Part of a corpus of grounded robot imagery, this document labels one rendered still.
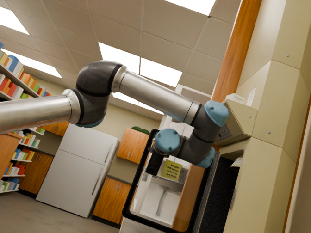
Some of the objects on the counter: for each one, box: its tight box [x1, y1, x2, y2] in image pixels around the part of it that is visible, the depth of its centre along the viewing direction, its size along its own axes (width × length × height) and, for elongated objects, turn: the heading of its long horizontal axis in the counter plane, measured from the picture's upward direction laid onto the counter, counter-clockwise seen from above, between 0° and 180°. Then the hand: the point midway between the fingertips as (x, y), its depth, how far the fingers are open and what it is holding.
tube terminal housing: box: [197, 60, 310, 233], centre depth 98 cm, size 25×32×77 cm
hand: (156, 154), depth 111 cm, fingers closed
